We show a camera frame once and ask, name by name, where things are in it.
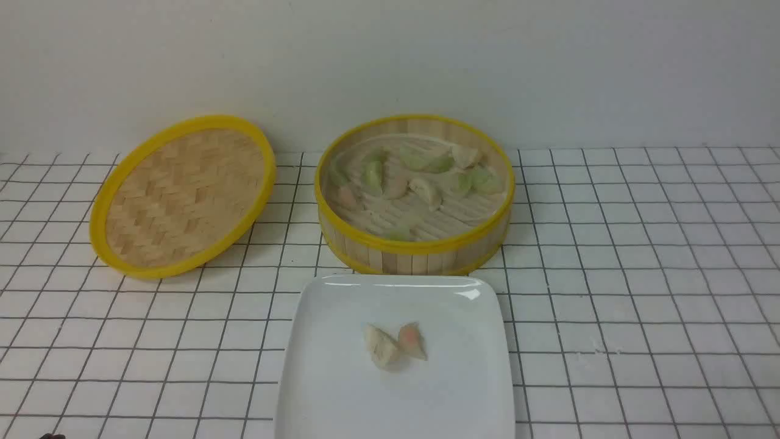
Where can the pale green dumpling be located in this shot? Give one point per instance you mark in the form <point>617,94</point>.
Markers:
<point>461,184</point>

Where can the pink dumpling on plate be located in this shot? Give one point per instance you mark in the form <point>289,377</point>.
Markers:
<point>410,340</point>

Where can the white dumpling on plate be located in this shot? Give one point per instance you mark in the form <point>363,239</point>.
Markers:
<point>383,349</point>

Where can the white square plate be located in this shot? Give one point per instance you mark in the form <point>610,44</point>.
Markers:
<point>330,387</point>

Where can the green dumpling front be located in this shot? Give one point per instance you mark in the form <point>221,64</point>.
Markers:
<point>403,234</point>

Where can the yellow rimmed bamboo steamer basket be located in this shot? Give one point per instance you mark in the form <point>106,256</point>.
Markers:
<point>458,238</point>

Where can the pale pink dumpling centre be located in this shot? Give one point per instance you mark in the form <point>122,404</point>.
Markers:
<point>394,188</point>

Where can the pink dumpling left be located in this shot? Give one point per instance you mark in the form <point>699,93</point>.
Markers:
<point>347,198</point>

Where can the yellow rimmed bamboo steamer lid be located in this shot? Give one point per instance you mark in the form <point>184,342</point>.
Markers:
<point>183,197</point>

